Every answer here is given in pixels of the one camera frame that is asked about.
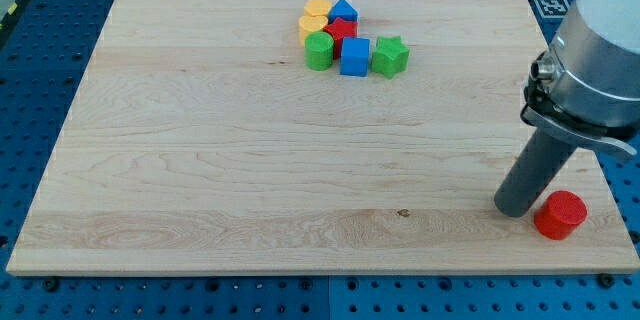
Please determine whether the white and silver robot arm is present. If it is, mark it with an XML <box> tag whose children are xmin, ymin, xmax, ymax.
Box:
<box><xmin>521</xmin><ymin>0</ymin><xmax>639</xmax><ymax>161</ymax></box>

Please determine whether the green star block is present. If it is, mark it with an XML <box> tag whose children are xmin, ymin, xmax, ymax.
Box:
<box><xmin>371</xmin><ymin>36</ymin><xmax>410</xmax><ymax>79</ymax></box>

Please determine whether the red star block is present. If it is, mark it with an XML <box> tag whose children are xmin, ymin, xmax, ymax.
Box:
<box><xmin>323</xmin><ymin>17</ymin><xmax>358</xmax><ymax>59</ymax></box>

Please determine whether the green cylinder block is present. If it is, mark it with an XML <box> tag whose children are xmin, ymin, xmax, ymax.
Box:
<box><xmin>305</xmin><ymin>31</ymin><xmax>334</xmax><ymax>71</ymax></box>

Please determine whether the blue cube block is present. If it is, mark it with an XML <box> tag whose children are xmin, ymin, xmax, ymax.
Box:
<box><xmin>340</xmin><ymin>37</ymin><xmax>370</xmax><ymax>77</ymax></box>

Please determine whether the yellow heart block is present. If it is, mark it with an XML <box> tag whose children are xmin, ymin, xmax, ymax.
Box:
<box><xmin>298</xmin><ymin>15</ymin><xmax>328</xmax><ymax>46</ymax></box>

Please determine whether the light wooden board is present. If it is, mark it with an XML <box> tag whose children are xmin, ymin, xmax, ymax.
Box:
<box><xmin>7</xmin><ymin>0</ymin><xmax>639</xmax><ymax>277</ymax></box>

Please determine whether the blue triangle block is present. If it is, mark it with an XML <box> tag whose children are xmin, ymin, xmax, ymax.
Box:
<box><xmin>328</xmin><ymin>0</ymin><xmax>358</xmax><ymax>23</ymax></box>

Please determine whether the yellow hexagon block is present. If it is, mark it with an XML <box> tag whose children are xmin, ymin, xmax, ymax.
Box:
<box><xmin>303</xmin><ymin>0</ymin><xmax>333</xmax><ymax>17</ymax></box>

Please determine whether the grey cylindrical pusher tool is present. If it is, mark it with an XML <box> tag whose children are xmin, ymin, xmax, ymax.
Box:
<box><xmin>494</xmin><ymin>129</ymin><xmax>577</xmax><ymax>218</ymax></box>

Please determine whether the red cylinder block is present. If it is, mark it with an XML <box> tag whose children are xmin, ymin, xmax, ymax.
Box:
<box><xmin>534</xmin><ymin>190</ymin><xmax>588</xmax><ymax>240</ymax></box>

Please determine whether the black and white fiducial tag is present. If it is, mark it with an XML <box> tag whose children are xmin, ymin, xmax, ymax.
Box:
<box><xmin>533</xmin><ymin>0</ymin><xmax>570</xmax><ymax>19</ymax></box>

